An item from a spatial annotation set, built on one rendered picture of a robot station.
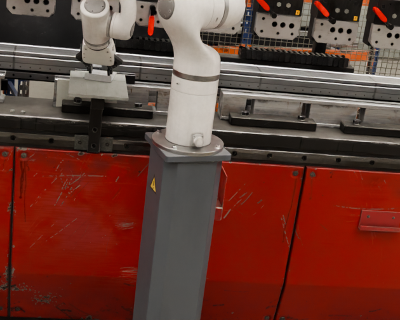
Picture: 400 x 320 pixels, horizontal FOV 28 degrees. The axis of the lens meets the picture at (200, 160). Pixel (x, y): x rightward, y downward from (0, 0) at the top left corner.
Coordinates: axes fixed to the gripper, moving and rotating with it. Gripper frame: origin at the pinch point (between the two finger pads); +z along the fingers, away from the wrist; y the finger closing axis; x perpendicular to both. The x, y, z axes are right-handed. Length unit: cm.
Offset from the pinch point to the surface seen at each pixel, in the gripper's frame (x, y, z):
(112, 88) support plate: 9.2, -5.6, -3.9
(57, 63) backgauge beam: -17.4, 19.7, 24.5
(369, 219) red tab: 20, -98, 41
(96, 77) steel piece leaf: 3.8, 0.5, -0.7
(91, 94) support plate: 16.1, -0.6, -9.7
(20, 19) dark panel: -42, 40, 33
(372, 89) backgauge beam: -34, -98, 38
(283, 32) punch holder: -22, -58, -3
